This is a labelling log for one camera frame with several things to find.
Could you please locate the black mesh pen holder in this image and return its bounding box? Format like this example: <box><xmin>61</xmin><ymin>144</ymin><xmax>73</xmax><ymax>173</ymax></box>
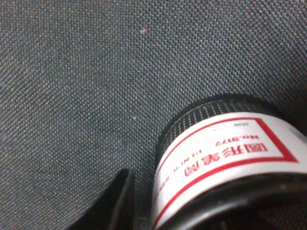
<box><xmin>151</xmin><ymin>95</ymin><xmax>307</xmax><ymax>230</ymax></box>

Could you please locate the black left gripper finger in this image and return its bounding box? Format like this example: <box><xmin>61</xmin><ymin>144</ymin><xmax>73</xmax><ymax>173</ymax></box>
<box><xmin>69</xmin><ymin>169</ymin><xmax>135</xmax><ymax>230</ymax></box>

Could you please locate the black table cloth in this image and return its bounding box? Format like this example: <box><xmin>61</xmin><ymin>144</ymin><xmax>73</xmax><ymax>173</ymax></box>
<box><xmin>0</xmin><ymin>0</ymin><xmax>307</xmax><ymax>230</ymax></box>

